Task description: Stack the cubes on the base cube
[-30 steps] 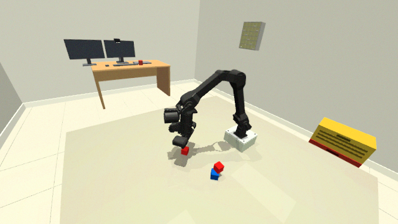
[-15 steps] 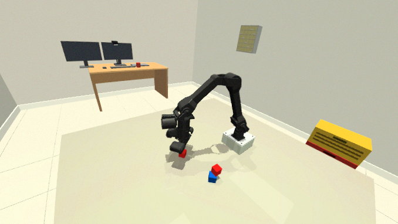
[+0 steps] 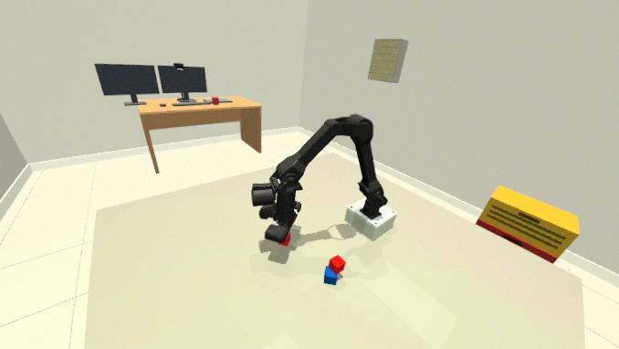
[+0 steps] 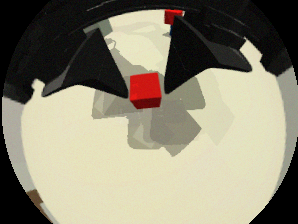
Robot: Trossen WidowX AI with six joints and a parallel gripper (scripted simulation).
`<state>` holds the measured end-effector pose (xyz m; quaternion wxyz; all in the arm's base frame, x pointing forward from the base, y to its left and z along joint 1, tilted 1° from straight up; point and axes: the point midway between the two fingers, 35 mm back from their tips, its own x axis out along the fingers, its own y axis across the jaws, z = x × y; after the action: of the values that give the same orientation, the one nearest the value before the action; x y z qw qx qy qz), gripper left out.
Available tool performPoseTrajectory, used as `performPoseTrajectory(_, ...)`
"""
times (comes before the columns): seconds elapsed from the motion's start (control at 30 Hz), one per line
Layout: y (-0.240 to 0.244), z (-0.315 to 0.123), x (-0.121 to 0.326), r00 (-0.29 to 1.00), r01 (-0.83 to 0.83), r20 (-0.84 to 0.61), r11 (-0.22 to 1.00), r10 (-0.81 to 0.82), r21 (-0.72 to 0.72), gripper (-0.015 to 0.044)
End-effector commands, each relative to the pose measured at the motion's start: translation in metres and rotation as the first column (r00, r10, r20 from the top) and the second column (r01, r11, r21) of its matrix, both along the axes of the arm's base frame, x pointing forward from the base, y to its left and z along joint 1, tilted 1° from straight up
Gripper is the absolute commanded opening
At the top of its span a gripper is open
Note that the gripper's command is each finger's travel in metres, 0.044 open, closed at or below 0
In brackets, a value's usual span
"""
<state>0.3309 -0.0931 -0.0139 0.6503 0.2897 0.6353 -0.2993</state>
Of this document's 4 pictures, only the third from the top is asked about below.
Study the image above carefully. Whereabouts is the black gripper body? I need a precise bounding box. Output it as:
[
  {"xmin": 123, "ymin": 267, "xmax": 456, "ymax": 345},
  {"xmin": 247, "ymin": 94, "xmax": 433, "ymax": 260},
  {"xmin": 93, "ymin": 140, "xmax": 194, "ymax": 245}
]
[{"xmin": 265, "ymin": 201, "xmax": 301, "ymax": 243}]

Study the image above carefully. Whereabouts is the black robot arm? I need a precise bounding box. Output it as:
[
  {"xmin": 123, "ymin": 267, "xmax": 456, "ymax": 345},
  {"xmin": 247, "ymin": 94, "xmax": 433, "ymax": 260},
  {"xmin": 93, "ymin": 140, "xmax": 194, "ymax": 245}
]
[{"xmin": 251, "ymin": 113, "xmax": 388, "ymax": 222}]

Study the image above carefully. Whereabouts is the blue cube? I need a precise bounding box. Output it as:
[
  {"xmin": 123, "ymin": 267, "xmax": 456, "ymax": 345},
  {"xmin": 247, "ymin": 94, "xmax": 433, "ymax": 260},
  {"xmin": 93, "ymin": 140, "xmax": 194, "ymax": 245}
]
[{"xmin": 324, "ymin": 266, "xmax": 338, "ymax": 285}]

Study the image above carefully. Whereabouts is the red cube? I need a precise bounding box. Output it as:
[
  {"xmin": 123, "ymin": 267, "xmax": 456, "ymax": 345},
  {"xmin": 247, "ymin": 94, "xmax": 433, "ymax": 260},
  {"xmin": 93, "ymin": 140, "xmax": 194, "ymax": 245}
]
[
  {"xmin": 278, "ymin": 233, "xmax": 290, "ymax": 246},
  {"xmin": 329, "ymin": 255, "xmax": 346, "ymax": 275}
]

